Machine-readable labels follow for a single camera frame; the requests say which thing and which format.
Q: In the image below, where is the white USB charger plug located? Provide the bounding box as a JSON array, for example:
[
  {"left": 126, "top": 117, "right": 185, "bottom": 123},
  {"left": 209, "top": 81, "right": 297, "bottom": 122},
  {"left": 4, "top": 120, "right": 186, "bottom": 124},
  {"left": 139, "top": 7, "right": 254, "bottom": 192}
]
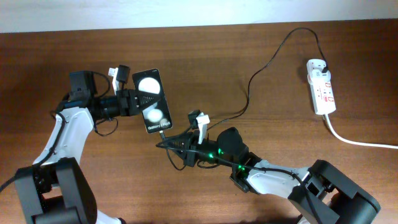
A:
[{"left": 307, "top": 59, "right": 331, "bottom": 85}]

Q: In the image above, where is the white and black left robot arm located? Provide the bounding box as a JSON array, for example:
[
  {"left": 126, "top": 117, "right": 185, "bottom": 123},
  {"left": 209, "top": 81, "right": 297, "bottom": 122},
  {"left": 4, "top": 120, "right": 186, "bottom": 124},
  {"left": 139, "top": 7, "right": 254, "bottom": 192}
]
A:
[{"left": 14, "top": 65, "right": 172, "bottom": 223}]

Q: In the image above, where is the white power strip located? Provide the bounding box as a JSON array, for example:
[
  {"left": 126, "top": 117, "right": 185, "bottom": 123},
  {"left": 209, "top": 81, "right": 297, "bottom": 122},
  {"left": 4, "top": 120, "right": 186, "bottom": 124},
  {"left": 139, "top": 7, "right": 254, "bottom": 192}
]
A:
[{"left": 306, "top": 58, "right": 337, "bottom": 116}]

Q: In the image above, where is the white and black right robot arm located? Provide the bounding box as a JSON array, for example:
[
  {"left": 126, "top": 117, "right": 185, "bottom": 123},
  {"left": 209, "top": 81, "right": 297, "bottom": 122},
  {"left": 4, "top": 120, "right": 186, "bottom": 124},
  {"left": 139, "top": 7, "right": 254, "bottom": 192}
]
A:
[{"left": 157, "top": 127, "right": 381, "bottom": 223}]

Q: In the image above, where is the black charger cable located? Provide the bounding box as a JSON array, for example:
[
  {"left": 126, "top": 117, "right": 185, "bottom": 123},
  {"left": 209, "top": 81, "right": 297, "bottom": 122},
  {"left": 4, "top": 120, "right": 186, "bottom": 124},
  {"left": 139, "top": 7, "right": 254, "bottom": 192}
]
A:
[{"left": 159, "top": 27, "right": 329, "bottom": 171}]

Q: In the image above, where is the black Galaxy smartphone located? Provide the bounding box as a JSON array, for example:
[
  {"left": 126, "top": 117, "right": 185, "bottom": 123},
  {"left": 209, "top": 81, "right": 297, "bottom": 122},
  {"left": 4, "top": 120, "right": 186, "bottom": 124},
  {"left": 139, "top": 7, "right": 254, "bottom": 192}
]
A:
[{"left": 132, "top": 68, "right": 173, "bottom": 134}]

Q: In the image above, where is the white power strip cord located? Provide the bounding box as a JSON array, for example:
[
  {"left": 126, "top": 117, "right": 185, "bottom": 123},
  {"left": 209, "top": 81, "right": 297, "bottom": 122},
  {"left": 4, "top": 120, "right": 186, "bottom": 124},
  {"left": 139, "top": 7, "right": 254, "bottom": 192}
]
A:
[{"left": 322, "top": 113, "right": 398, "bottom": 150}]

